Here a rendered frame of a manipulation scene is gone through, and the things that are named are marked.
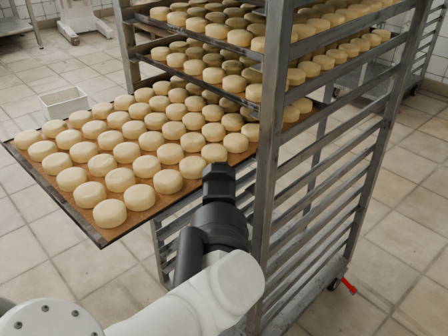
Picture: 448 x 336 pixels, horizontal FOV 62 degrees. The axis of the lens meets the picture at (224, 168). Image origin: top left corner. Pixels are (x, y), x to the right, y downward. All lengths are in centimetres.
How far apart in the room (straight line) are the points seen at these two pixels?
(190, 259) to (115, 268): 135
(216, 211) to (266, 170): 21
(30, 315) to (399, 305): 161
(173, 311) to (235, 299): 7
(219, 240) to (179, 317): 15
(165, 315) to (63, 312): 12
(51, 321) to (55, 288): 153
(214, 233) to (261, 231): 33
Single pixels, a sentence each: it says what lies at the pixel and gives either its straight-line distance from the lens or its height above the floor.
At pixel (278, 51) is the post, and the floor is 117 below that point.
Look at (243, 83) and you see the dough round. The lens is 76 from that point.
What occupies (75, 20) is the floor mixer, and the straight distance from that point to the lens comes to 493.
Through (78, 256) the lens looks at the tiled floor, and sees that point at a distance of 191.
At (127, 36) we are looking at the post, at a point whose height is 109.
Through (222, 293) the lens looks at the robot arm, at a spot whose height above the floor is 103.
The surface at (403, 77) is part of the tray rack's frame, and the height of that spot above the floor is 94.
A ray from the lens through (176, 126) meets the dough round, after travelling 79.
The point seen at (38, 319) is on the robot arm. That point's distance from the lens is 29.
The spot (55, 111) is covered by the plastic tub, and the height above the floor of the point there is 11.
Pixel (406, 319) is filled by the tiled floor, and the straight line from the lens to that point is 175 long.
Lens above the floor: 137
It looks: 37 degrees down
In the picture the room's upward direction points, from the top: straight up
